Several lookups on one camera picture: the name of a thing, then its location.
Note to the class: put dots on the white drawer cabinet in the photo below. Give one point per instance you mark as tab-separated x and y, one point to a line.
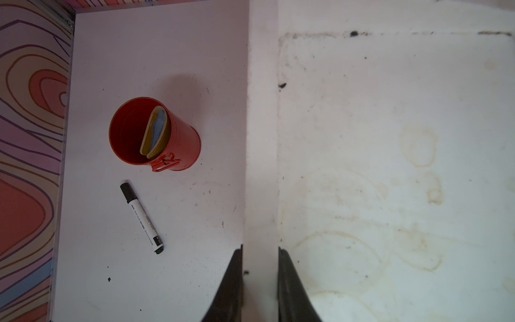
380	156

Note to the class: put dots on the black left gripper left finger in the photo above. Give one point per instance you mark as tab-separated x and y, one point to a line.
227	303

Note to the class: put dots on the black white marker pen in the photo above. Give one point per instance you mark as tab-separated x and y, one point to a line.
143	218

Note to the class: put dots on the red metal bucket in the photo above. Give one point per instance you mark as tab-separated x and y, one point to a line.
144	132

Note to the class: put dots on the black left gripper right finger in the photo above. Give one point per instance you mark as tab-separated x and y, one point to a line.
293	302

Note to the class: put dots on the yellow wallet with blue papers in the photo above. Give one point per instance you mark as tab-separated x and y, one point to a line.
157	134

